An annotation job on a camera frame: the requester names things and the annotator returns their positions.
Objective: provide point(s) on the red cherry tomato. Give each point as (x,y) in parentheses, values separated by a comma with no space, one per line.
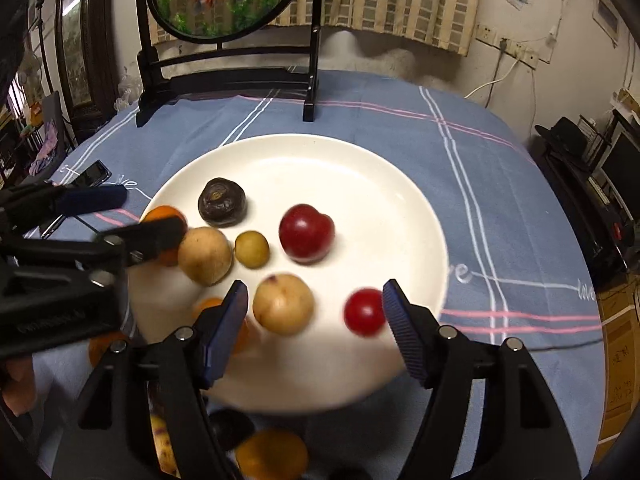
(362,312)

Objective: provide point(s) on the black computer desk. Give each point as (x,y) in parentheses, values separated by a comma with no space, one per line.
(575,200)

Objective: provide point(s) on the small tan longan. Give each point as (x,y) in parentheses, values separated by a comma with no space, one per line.
(251,248)

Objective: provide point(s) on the cardboard box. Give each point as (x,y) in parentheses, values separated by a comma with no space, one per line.
(620,360)

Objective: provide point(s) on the large tan passion fruit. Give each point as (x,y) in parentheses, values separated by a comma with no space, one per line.
(205,255)

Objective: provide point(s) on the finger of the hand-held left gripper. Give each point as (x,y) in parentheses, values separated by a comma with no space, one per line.
(95,197)
(145,240)

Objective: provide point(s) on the blue plaid tablecloth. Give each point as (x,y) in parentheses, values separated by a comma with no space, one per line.
(500,260)

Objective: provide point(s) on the dark purple passion fruit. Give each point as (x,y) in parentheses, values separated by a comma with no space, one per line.
(232,430)

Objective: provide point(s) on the round goldfish screen ornament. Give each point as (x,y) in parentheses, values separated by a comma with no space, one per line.
(225,0)

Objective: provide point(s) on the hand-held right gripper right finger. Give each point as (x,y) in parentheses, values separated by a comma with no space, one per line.
(405,335)

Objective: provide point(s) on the white oval plate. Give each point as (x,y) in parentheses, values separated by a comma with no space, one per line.
(350,200)

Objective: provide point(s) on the black hat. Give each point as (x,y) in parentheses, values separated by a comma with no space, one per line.
(565,135)

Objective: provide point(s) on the computer monitor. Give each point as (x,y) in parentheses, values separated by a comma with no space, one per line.
(625,165)

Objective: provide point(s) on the white wall outlet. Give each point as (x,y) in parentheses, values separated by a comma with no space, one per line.
(485,34)

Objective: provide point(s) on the small orange tangerine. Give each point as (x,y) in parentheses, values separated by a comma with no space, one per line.
(272,455)

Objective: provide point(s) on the person's left hand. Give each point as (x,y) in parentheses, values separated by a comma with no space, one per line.
(17,387)

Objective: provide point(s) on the large red plum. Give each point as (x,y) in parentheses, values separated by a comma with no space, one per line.
(306,233)

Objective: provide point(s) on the wrinkled dark passion fruit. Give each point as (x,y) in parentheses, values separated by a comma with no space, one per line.
(221,202)

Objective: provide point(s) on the dark wood framed painting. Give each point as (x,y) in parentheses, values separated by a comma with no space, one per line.
(72,50)

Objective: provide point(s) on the purple cloth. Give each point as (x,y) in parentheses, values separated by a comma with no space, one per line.
(47,149)

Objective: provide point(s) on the beige checked curtain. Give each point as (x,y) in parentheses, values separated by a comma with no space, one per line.
(400,5)

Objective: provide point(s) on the dark chair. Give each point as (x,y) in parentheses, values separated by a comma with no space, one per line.
(52,115)

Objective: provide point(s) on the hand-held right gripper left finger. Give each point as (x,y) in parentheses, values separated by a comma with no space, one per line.
(225,335)

